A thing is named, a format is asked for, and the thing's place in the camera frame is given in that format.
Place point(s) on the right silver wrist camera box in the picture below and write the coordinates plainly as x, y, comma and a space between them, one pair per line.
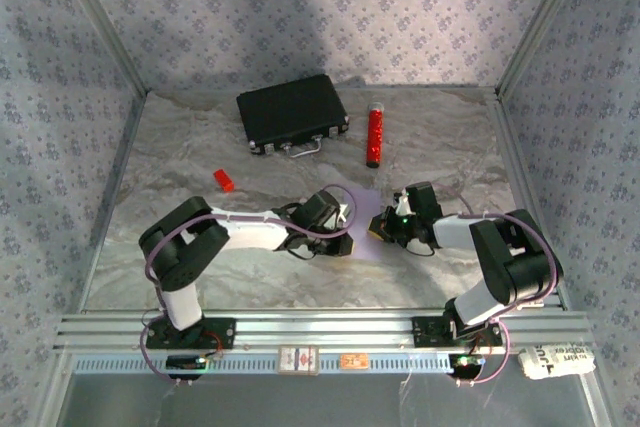
403, 204

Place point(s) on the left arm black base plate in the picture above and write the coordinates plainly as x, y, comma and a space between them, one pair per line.
225, 334

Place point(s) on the marble patterned table cover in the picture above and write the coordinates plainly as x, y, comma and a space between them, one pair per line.
300, 287

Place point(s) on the aluminium frame post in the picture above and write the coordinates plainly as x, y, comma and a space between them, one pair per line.
102, 22
541, 22

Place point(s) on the right black controller board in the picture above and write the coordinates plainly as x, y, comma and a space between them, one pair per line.
465, 363

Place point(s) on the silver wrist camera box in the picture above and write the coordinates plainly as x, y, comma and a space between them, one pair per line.
344, 213
403, 204

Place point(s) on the grey metal panel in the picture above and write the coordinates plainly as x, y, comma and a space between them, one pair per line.
320, 402

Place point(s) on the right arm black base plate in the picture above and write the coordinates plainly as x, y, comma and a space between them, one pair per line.
425, 332

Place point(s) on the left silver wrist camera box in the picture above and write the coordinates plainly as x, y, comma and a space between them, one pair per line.
344, 213

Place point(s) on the aluminium table edge rail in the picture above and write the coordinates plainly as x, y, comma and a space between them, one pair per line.
515, 147
112, 197

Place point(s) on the aluminium mounting rail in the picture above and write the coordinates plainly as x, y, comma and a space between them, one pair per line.
325, 329

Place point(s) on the purple square paper sheet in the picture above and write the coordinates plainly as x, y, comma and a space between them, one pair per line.
365, 207

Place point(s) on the black controller board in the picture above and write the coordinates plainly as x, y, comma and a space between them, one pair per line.
185, 362
465, 363

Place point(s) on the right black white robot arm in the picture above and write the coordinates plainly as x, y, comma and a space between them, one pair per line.
510, 262

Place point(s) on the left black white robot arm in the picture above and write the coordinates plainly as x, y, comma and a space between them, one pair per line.
185, 247

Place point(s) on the floral patterned backdrop cloth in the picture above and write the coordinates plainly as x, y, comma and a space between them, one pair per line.
320, 7

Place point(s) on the red glitter tube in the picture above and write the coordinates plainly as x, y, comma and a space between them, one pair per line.
375, 137

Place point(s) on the left black controller board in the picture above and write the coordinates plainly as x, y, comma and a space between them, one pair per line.
185, 362

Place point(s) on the orange label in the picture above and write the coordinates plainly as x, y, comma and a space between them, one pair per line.
354, 361

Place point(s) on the white card with red print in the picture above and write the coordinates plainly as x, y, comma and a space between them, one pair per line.
299, 361

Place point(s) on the red rectangular block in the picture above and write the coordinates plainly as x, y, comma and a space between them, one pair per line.
224, 181

